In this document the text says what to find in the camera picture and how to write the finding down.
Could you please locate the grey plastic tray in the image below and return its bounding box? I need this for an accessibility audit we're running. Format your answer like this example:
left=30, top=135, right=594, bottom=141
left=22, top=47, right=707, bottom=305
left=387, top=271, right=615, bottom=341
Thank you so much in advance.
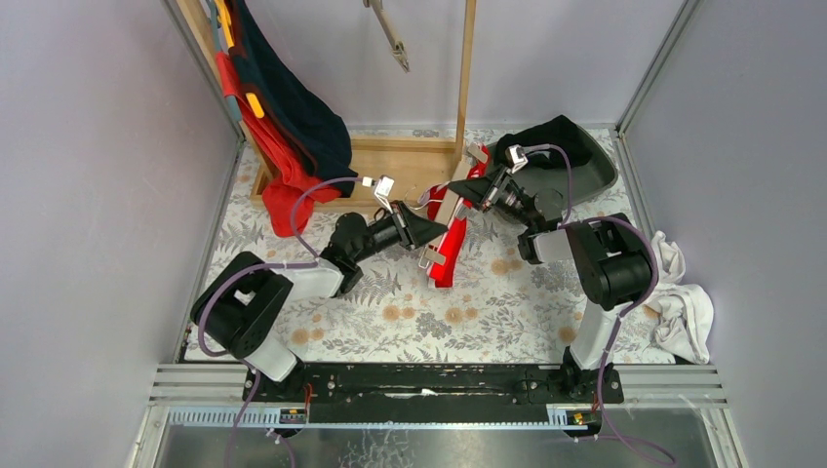
left=484, top=126, right=617, bottom=215

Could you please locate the wooden rack with base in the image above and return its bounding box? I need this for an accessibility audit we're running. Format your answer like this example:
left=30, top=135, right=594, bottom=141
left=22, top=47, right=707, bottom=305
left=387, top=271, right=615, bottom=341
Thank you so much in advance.
left=165, top=1, right=477, bottom=199

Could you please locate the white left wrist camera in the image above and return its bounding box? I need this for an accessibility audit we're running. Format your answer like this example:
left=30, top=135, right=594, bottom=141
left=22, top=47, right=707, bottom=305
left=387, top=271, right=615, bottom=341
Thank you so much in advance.
left=361, top=175, right=395, bottom=212

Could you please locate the dark navy hanging garment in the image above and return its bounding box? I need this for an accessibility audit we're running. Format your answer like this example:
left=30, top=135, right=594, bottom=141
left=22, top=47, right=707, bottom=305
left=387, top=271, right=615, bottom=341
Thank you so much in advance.
left=233, top=1, right=357, bottom=180

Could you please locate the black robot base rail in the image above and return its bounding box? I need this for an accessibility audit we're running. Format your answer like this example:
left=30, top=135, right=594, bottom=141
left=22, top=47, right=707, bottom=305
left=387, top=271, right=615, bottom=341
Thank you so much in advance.
left=243, top=363, right=624, bottom=426

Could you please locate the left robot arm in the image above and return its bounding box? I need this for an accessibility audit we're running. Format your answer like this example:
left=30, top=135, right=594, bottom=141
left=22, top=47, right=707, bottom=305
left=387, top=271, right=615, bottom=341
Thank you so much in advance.
left=190, top=201, right=449, bottom=382

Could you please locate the white crumpled cloth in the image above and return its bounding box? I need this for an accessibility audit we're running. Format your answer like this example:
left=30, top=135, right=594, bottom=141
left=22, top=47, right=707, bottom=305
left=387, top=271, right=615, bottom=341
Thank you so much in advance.
left=616, top=230, right=714, bottom=365

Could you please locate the black underwear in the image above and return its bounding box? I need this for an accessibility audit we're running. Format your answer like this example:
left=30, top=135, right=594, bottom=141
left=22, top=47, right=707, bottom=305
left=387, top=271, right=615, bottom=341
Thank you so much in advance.
left=493, top=115, right=599, bottom=168

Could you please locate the red white-trimmed underwear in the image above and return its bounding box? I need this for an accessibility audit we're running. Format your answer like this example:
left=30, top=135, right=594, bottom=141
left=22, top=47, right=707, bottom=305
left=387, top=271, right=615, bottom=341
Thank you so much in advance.
left=419, top=142, right=492, bottom=290

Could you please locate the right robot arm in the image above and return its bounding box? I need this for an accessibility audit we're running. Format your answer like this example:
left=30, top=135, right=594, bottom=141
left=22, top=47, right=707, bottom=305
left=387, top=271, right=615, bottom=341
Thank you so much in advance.
left=448, top=169, right=658, bottom=387

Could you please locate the beige clip hanger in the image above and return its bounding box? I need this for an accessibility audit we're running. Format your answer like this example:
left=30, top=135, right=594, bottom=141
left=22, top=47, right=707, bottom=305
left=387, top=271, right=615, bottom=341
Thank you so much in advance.
left=400, top=142, right=491, bottom=269

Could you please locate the red hanging garment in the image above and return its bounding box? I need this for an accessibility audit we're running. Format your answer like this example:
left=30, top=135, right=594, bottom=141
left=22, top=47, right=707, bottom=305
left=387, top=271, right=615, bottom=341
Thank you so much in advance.
left=215, top=53, right=342, bottom=238

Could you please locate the yellow hanger on rack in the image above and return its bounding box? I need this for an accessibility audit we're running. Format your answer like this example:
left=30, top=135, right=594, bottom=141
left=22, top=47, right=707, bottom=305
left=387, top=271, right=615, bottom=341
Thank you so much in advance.
left=215, top=0, right=265, bottom=119

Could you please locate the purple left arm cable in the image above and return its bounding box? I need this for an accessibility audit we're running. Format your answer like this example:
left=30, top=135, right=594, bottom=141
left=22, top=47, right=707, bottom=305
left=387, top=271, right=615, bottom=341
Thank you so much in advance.
left=196, top=176, right=367, bottom=468

